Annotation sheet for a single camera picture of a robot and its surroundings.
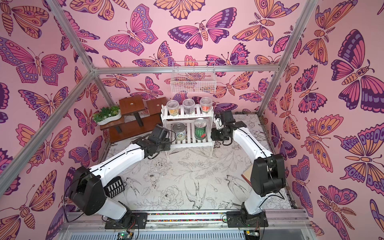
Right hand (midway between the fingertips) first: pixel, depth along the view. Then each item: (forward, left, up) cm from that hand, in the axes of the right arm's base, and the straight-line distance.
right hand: (209, 136), depth 88 cm
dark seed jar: (+7, +12, +18) cm, 23 cm away
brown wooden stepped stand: (+18, +51, -6) cm, 55 cm away
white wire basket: (+33, +10, +19) cm, 39 cm away
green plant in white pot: (+11, +64, +6) cm, 65 cm away
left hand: (-4, +24, -1) cm, 25 cm away
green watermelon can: (-1, +6, +8) cm, 10 cm away
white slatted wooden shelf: (+6, +10, -2) cm, 12 cm away
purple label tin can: (+1, +17, +5) cm, 18 cm away
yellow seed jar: (+7, +21, +18) cm, 28 cm away
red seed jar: (+8, +3, +18) cm, 20 cm away
